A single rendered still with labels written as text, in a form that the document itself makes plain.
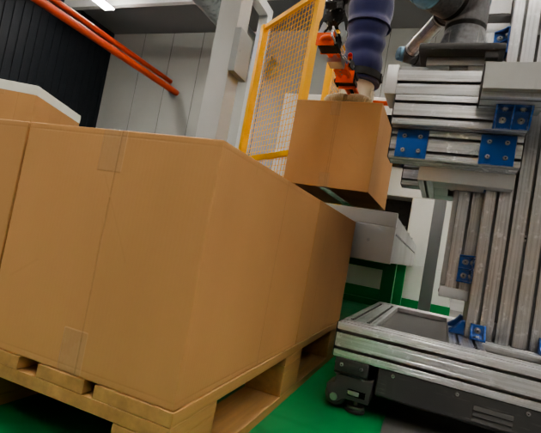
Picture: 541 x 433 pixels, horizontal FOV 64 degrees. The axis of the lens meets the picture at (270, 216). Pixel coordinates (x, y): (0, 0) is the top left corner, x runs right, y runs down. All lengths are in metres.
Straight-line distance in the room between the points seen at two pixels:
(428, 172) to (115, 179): 0.99
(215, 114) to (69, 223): 2.28
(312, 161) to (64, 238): 1.39
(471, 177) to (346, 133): 0.73
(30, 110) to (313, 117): 1.57
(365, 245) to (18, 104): 2.02
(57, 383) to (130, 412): 0.14
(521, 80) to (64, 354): 1.15
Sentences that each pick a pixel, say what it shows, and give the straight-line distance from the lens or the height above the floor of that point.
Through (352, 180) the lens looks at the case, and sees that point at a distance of 1.94.
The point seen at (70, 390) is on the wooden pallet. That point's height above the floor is 0.12.
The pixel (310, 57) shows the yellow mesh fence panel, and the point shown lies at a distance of 2.99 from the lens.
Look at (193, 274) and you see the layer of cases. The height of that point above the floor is 0.34.
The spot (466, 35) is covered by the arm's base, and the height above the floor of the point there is 1.08.
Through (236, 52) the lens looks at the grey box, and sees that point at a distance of 3.08.
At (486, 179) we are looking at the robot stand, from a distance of 1.44.
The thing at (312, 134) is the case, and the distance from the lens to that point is 2.04.
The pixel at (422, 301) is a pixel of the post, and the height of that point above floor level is 0.24.
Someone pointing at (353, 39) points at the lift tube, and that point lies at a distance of 2.42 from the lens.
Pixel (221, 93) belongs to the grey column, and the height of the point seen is 1.32.
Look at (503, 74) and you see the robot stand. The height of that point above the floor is 0.92.
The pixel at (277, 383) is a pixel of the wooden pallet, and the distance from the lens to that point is 1.18.
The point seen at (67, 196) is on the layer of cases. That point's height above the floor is 0.42.
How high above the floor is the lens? 0.41
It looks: 3 degrees up
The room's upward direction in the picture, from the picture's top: 10 degrees clockwise
